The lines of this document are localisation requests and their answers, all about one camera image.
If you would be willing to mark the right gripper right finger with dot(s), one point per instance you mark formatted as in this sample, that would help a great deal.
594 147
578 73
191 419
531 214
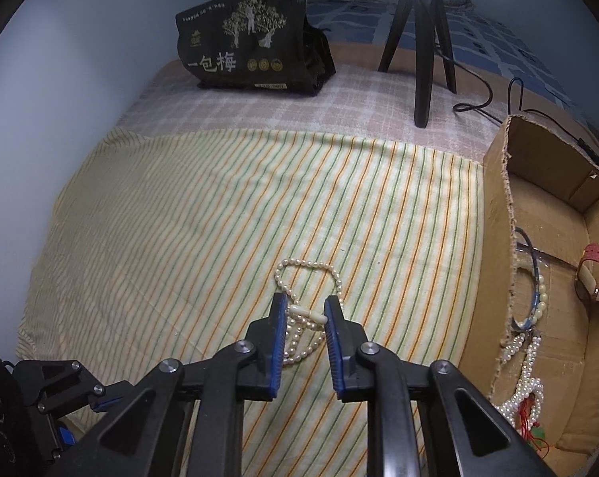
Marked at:
422 420

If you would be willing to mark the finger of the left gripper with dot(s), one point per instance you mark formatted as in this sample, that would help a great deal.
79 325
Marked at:
104 402

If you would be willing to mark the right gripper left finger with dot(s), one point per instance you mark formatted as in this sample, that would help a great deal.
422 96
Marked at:
186 419

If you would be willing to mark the black ring bangle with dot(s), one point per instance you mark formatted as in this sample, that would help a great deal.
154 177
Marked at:
532 284

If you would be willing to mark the yellow striped cloth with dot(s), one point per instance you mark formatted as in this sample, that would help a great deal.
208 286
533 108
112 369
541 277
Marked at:
167 246

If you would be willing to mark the cardboard box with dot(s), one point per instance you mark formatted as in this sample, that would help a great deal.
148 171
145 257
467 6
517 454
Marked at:
549 187

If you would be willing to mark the pink plaid blanket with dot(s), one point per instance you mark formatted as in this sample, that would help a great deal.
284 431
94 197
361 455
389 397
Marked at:
356 101

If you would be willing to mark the black printed gift bag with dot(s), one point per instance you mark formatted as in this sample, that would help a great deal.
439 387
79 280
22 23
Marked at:
254 44

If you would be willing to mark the blue patterned bedsheet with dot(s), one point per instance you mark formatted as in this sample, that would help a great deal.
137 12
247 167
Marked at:
477 41

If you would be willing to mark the black tripod stand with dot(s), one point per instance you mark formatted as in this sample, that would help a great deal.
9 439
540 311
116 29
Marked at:
432 37

